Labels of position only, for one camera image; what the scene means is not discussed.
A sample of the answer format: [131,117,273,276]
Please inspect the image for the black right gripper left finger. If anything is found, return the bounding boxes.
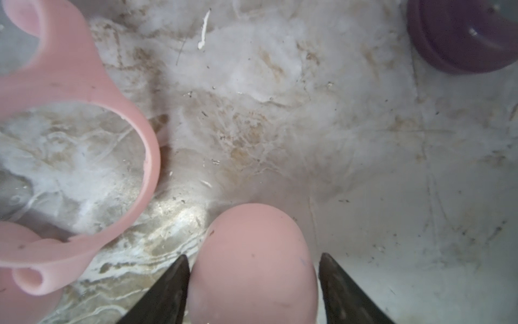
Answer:
[117,255,190,324]

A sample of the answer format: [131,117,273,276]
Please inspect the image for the pink bottle handle ring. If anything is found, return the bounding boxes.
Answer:
[0,0,162,296]

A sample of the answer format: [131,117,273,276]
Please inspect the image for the pink bottle cap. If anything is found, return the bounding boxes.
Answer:
[187,203,318,323]
[1,221,63,323]

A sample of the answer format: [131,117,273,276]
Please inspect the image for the purple collar with nipple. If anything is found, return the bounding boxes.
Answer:
[406,0,517,74]

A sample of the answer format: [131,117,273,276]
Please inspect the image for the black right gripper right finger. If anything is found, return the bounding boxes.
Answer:
[318,252,394,324]

